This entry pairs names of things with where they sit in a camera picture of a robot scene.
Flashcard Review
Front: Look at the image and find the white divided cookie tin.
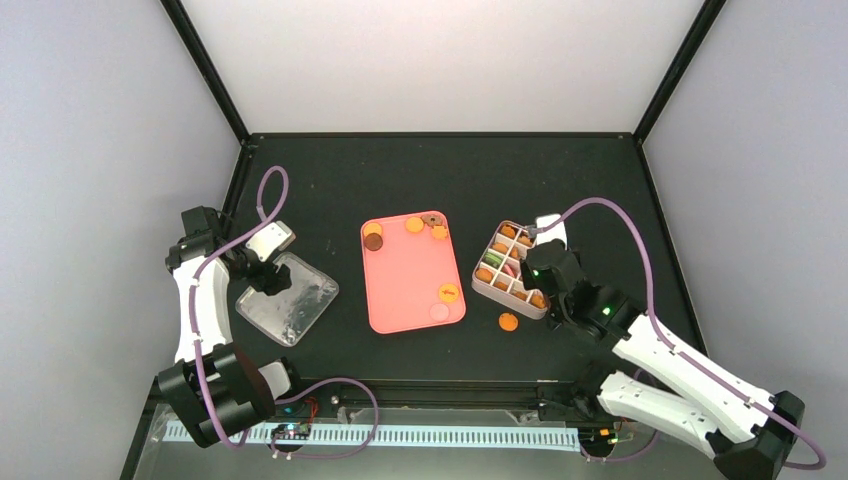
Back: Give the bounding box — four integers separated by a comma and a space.
471, 220, 548, 320

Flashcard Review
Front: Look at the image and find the green round cookie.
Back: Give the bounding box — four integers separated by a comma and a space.
483, 252, 504, 268

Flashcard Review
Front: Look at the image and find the clear plastic tin lid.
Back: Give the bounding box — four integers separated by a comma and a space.
235, 252, 339, 347

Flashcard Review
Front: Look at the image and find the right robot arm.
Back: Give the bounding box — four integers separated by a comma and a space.
520, 240, 805, 479

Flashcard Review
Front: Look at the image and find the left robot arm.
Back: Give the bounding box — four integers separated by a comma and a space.
157, 206, 295, 448

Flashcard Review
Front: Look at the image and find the red marked dotted cracker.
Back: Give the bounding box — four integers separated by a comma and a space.
438, 283, 461, 303

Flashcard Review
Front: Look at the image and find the pink round cookie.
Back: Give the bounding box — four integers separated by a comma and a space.
429, 303, 450, 322

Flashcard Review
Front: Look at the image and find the orange flower cookie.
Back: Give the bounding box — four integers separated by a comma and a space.
431, 225, 449, 240

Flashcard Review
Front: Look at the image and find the dark chocolate round cookie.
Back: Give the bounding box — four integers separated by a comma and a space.
363, 232, 383, 251

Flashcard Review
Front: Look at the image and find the dotted cracker beside chocolate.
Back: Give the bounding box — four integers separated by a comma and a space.
362, 222, 383, 237

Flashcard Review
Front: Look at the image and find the brown flower jam cookie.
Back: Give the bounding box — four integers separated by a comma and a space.
421, 213, 444, 227

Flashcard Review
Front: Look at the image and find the pink cookie tray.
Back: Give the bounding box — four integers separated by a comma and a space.
360, 210, 467, 335

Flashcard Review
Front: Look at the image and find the round orange cracker cookie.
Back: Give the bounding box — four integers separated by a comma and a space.
405, 216, 426, 234

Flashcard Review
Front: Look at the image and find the left base circuit board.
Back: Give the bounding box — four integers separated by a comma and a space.
271, 423, 312, 443

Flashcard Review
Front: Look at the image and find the base circuit board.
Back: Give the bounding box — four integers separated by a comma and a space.
578, 428, 633, 446
271, 423, 312, 443

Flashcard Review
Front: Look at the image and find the right base circuit board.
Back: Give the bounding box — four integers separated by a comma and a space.
578, 428, 633, 446

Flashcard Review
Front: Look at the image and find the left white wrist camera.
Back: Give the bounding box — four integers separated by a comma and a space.
245, 221, 296, 262

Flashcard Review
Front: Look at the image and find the white slotted cable duct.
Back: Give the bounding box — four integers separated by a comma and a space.
162, 420, 582, 454

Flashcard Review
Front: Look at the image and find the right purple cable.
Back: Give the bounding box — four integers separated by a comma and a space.
529, 197, 828, 472

